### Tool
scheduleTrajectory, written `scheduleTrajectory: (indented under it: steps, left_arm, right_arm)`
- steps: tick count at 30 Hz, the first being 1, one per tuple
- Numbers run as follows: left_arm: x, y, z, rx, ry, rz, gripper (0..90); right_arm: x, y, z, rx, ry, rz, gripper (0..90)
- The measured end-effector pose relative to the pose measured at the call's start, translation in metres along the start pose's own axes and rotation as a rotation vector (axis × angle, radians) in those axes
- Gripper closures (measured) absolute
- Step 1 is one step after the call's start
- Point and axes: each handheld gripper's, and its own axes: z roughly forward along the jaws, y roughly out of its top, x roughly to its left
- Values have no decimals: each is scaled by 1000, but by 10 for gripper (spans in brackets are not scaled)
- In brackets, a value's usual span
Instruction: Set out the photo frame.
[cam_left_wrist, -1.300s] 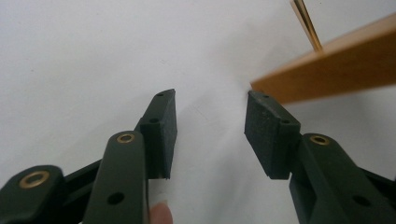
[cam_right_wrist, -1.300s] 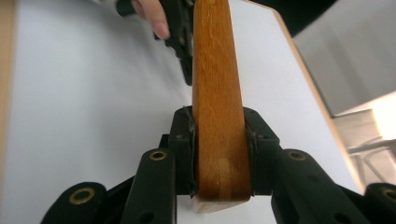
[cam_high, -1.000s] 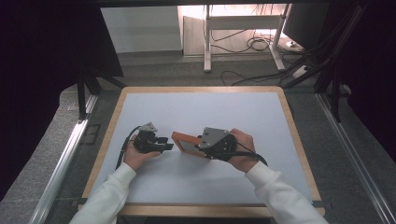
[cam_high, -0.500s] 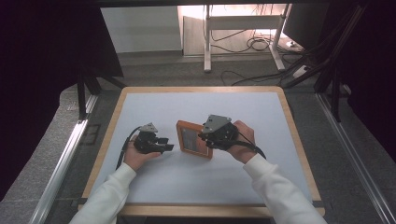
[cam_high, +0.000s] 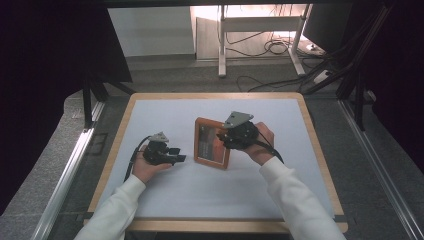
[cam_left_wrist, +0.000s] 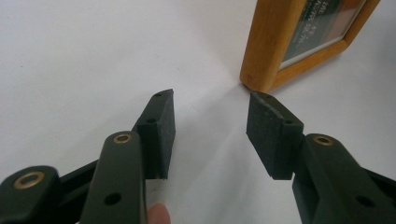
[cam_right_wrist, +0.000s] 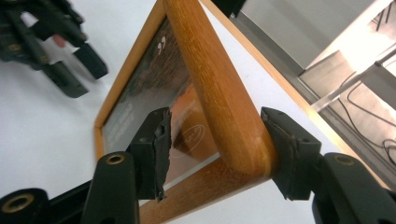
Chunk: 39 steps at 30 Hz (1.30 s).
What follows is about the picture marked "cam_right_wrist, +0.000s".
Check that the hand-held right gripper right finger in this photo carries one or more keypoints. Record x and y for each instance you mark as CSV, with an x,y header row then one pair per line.
x,y
299,161

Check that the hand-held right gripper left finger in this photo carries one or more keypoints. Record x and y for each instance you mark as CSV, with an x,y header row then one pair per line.
x,y
149,149

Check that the wooden picture frame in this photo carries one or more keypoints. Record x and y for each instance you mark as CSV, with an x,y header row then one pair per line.
x,y
218,93

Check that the white desk frame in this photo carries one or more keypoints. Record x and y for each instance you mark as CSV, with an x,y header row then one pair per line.
x,y
351,81

